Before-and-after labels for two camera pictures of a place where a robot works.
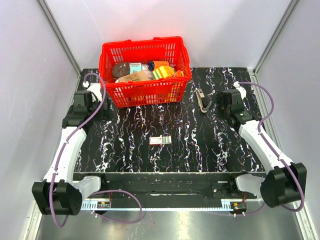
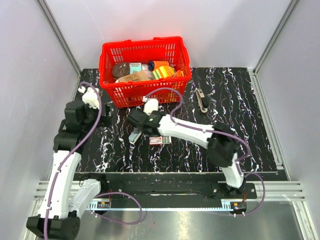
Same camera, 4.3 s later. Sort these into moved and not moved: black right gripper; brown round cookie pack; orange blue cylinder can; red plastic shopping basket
Moved: black right gripper
Not moved: brown round cookie pack; orange blue cylinder can; red plastic shopping basket
